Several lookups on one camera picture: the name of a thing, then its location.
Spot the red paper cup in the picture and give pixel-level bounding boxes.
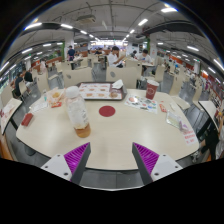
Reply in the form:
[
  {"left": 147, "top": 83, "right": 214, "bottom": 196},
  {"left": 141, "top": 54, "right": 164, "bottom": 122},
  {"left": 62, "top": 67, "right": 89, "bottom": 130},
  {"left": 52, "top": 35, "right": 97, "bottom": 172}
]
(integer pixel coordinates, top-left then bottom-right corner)
[{"left": 145, "top": 79, "right": 160, "bottom": 101}]

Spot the white leaflet with red print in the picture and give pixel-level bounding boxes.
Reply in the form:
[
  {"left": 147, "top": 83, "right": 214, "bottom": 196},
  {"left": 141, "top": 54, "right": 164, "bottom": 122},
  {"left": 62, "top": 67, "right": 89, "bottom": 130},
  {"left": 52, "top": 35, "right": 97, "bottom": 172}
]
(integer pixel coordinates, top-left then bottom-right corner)
[{"left": 181, "top": 128, "right": 200, "bottom": 147}]

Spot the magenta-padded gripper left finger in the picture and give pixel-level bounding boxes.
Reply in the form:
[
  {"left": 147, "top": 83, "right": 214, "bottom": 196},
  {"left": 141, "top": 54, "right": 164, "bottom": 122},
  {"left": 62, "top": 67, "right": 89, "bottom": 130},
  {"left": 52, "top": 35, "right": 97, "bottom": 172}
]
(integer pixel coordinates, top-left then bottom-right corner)
[{"left": 40, "top": 142, "right": 92, "bottom": 185}]

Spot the clear white-capped drink bottle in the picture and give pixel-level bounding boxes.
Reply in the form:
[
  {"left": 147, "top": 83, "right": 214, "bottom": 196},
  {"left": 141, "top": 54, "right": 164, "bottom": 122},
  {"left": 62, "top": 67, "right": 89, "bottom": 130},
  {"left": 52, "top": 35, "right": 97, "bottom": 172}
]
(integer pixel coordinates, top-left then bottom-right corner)
[{"left": 64, "top": 85, "right": 92, "bottom": 139}]

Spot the clear plastic bag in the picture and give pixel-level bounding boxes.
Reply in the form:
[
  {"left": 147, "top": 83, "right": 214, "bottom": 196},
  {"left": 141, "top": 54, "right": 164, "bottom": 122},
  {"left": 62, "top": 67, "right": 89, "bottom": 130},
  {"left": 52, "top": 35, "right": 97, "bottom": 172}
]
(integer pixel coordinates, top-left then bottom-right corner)
[{"left": 166, "top": 109, "right": 184, "bottom": 131}]

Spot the white canteen table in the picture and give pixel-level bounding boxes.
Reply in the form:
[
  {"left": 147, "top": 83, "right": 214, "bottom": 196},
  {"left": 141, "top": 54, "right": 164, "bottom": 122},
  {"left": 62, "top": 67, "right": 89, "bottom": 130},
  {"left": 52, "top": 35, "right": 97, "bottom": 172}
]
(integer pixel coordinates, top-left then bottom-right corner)
[
  {"left": 198, "top": 99, "right": 222, "bottom": 125},
  {"left": 0, "top": 97, "right": 24, "bottom": 136}
]

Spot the crumpled food wrapper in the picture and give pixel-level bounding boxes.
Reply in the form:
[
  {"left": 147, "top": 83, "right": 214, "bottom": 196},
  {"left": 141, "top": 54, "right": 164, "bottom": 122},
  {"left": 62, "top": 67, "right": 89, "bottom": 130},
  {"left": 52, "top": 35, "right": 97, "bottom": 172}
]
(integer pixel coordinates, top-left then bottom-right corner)
[{"left": 46, "top": 88, "right": 67, "bottom": 108}]

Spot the colourful sticker sheet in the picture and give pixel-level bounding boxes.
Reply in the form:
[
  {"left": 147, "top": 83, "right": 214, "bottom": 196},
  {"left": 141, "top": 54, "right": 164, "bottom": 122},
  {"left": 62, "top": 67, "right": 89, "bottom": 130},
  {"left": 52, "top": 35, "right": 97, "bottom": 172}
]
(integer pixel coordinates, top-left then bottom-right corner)
[{"left": 124, "top": 94, "right": 158, "bottom": 115}]

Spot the dark food tray with liner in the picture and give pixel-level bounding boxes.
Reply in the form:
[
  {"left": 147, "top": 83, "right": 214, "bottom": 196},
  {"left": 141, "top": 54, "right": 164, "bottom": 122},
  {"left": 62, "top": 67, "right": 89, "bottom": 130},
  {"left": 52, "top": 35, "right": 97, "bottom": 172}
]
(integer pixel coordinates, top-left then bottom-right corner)
[{"left": 75, "top": 81, "right": 128, "bottom": 102}]

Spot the flat round red coaster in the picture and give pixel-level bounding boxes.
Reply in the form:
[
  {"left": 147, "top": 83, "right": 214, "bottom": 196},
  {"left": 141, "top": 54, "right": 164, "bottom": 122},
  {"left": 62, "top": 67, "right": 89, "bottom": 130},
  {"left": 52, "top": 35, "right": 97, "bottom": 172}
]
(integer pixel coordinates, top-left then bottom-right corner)
[{"left": 98, "top": 105, "right": 117, "bottom": 118}]

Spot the person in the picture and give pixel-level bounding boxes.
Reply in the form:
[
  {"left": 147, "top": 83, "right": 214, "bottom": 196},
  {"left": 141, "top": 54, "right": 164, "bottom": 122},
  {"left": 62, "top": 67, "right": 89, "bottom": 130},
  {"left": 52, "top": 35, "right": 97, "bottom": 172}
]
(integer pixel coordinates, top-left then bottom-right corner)
[
  {"left": 12, "top": 73, "right": 24, "bottom": 98},
  {"left": 138, "top": 49, "right": 154, "bottom": 66},
  {"left": 67, "top": 45, "right": 76, "bottom": 62},
  {"left": 107, "top": 45, "right": 126, "bottom": 69},
  {"left": 23, "top": 69, "right": 35, "bottom": 88}
]

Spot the white paper napkin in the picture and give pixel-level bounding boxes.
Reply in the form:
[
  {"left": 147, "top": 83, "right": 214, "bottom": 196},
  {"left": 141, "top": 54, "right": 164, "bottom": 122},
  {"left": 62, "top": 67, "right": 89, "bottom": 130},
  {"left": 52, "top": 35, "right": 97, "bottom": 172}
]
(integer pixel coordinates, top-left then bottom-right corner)
[{"left": 111, "top": 79, "right": 125, "bottom": 90}]

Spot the group of beige chairs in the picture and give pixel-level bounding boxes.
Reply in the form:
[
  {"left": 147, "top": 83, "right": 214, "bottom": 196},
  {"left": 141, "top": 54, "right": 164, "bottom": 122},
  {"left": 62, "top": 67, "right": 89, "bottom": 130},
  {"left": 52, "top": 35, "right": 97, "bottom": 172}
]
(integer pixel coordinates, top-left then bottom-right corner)
[{"left": 31, "top": 55, "right": 205, "bottom": 111}]

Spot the ceiling air conditioner unit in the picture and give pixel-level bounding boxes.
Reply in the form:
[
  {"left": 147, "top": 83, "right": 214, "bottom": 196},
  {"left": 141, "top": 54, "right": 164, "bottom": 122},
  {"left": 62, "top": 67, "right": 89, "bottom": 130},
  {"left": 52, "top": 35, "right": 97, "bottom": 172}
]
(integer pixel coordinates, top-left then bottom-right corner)
[{"left": 76, "top": 14, "right": 98, "bottom": 24}]

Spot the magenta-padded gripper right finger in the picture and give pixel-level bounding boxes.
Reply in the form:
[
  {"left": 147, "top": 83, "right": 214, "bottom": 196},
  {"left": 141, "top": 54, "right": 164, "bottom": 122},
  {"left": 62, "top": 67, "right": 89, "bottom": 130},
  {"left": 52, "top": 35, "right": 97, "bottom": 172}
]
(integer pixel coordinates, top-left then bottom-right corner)
[{"left": 131, "top": 142, "right": 184, "bottom": 186}]

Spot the group of ceiling lights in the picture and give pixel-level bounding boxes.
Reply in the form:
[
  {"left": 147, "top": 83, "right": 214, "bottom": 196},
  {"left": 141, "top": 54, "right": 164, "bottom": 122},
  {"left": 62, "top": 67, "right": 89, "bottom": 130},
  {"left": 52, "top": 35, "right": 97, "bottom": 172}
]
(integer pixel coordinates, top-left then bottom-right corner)
[{"left": 0, "top": 3, "right": 224, "bottom": 84}]

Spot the red wallet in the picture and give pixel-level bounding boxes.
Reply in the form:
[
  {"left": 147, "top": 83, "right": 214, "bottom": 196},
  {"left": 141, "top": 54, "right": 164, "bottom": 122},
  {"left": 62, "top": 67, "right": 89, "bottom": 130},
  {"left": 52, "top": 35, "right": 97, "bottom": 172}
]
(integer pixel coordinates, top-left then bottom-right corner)
[{"left": 20, "top": 112, "right": 35, "bottom": 127}]

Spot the beige chair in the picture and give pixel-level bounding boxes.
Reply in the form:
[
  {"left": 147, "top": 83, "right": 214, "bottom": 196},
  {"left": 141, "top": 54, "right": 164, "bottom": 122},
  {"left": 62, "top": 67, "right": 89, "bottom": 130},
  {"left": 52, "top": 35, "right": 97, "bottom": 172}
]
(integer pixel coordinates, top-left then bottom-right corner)
[
  {"left": 105, "top": 65, "right": 139, "bottom": 90},
  {"left": 62, "top": 67, "right": 95, "bottom": 88}
]

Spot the small red food packet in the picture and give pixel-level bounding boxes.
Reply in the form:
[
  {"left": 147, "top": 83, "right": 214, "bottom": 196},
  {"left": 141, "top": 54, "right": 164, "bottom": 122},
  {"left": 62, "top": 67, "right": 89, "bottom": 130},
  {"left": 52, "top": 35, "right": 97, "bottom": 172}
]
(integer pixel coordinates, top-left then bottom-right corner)
[{"left": 50, "top": 101, "right": 64, "bottom": 109}]

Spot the white receipt paper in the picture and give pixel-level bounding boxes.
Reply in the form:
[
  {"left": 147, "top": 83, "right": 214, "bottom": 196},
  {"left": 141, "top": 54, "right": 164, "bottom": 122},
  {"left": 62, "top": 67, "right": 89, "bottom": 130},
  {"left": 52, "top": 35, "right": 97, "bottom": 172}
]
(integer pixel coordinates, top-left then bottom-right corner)
[{"left": 31, "top": 99, "right": 50, "bottom": 113}]

